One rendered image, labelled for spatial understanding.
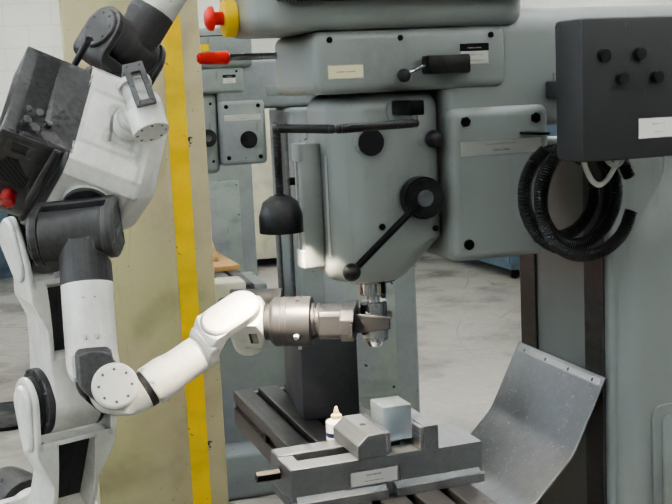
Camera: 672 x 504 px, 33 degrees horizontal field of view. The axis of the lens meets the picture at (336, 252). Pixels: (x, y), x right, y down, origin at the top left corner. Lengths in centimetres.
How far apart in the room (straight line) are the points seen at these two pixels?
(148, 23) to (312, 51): 53
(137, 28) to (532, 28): 77
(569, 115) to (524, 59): 25
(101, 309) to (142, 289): 168
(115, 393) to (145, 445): 184
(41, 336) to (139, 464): 141
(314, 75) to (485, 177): 34
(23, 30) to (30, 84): 876
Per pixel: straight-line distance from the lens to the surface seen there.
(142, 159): 210
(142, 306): 364
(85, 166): 205
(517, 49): 194
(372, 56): 182
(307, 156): 189
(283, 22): 177
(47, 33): 1088
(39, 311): 237
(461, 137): 188
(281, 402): 250
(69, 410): 243
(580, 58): 170
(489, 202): 191
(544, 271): 218
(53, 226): 199
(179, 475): 380
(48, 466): 248
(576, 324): 210
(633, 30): 174
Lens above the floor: 165
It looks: 8 degrees down
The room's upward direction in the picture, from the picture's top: 3 degrees counter-clockwise
